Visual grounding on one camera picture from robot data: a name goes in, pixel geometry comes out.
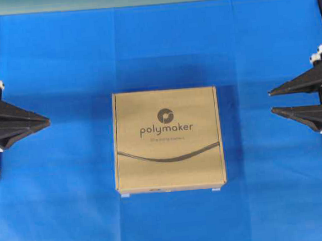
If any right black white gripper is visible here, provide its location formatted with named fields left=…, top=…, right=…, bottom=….
left=268, top=45, right=322, bottom=134

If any brown Polymaker cardboard box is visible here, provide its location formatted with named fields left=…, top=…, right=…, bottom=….
left=112, top=86, right=227, bottom=195

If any blue table cloth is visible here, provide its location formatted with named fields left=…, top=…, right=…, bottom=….
left=0, top=0, right=322, bottom=241

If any left white tape marker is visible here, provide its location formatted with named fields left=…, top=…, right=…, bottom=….
left=121, top=193, right=131, bottom=198

